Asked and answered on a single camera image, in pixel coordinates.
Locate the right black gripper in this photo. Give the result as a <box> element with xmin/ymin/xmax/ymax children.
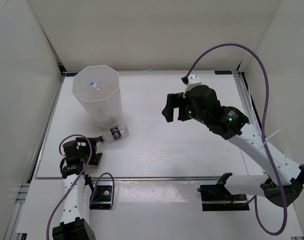
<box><xmin>162</xmin><ymin>93</ymin><xmax>209</xmax><ymax>126</ymax></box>

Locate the black label plastic bottle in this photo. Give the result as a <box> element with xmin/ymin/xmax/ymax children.
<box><xmin>98</xmin><ymin>124</ymin><xmax>129</xmax><ymax>143</ymax></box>

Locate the clear unlabelled plastic bottle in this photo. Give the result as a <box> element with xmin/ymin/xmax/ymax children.
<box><xmin>89</xmin><ymin>81</ymin><xmax>103</xmax><ymax>94</ymax></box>

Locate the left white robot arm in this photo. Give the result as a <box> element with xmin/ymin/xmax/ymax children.
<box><xmin>46</xmin><ymin>134</ymin><xmax>103</xmax><ymax>240</ymax></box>

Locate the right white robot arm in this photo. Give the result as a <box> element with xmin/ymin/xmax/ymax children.
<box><xmin>162</xmin><ymin>75</ymin><xmax>304</xmax><ymax>207</ymax></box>

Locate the white octagonal plastic bin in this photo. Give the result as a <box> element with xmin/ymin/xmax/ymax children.
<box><xmin>72</xmin><ymin>65</ymin><xmax>122</xmax><ymax>129</ymax></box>

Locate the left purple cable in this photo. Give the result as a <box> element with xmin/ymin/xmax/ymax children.
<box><xmin>46</xmin><ymin>134</ymin><xmax>115</xmax><ymax>240</ymax></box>

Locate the purple cable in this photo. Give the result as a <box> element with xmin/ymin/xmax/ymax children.
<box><xmin>181</xmin><ymin>43</ymin><xmax>287</xmax><ymax>236</ymax></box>
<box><xmin>46</xmin><ymin>134</ymin><xmax>115</xmax><ymax>240</ymax></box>

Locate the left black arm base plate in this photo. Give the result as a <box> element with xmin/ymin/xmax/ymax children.
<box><xmin>90</xmin><ymin>179</ymin><xmax>115</xmax><ymax>210</ymax></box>

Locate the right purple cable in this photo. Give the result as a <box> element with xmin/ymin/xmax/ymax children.
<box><xmin>181</xmin><ymin>43</ymin><xmax>287</xmax><ymax>236</ymax></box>

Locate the white cable tie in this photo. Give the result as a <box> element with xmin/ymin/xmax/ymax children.
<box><xmin>258</xmin><ymin>126</ymin><xmax>285</xmax><ymax>150</ymax></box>

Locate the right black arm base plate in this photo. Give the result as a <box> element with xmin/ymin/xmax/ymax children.
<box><xmin>197</xmin><ymin>184</ymin><xmax>249</xmax><ymax>212</ymax></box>

